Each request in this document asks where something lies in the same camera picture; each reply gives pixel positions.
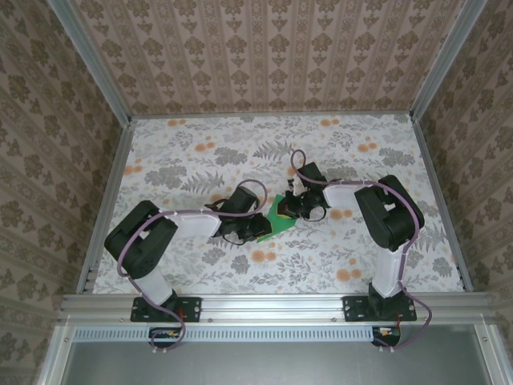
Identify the green paper sheet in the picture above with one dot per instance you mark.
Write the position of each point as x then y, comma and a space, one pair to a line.
276, 226

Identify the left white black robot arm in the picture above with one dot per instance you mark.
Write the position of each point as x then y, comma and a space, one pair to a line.
138, 244

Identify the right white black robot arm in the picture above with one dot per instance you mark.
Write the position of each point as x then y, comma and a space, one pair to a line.
390, 216

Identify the grey metal cabinet top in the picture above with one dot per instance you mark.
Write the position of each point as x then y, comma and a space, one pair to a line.
272, 365

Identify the black power connector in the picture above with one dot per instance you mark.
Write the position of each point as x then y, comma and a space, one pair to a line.
164, 335
386, 333

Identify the aluminium mounting rail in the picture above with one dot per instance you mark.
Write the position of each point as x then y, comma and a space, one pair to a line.
272, 309

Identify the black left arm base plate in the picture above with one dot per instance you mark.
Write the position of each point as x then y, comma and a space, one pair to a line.
192, 309

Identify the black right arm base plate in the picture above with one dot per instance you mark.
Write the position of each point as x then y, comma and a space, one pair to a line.
352, 309

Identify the aluminium side rail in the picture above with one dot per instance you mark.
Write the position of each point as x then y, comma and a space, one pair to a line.
118, 168
431, 168

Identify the aluminium frame post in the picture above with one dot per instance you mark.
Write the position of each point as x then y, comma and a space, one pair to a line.
447, 60
94, 60

